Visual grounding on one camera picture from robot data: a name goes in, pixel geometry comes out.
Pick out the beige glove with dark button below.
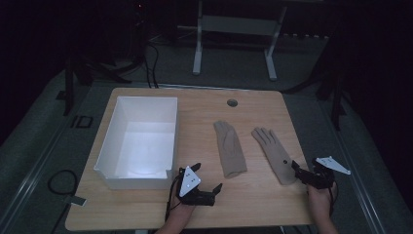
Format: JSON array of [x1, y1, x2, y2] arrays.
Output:
[[250, 126, 298, 186]]

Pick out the black looped floor cable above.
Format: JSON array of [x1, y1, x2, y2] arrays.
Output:
[[47, 169, 79, 197]]

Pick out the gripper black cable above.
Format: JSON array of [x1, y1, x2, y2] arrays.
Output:
[[327, 180, 340, 217], [164, 175, 182, 222]]

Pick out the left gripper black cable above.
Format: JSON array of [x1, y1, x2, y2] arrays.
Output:
[[164, 175, 182, 222]]

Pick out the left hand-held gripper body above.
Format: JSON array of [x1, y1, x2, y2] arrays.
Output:
[[175, 165, 216, 207]]

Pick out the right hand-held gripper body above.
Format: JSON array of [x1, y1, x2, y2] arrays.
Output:
[[301, 156, 352, 190]]

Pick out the white plastic box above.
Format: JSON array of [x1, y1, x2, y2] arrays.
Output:
[[93, 96, 179, 191]]

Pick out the black stand with splayed legs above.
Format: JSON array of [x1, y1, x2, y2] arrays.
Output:
[[56, 57, 133, 117]]

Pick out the black hanging cables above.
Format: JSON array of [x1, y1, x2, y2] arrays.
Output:
[[141, 40, 161, 90]]

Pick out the white metal desk frame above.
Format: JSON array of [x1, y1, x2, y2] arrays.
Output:
[[191, 0, 288, 82]]

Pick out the plain beige glove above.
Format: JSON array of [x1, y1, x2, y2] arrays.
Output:
[[212, 120, 248, 179]]

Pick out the grey flat floor tag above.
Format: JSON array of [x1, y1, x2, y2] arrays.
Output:
[[62, 194, 89, 208]]

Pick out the person's left hand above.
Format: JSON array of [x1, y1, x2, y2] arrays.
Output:
[[169, 190, 198, 219]]

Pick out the person's right hand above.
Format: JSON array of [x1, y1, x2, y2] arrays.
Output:
[[307, 181, 337, 217]]

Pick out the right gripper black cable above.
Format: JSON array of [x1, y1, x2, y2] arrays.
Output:
[[327, 180, 340, 217]]

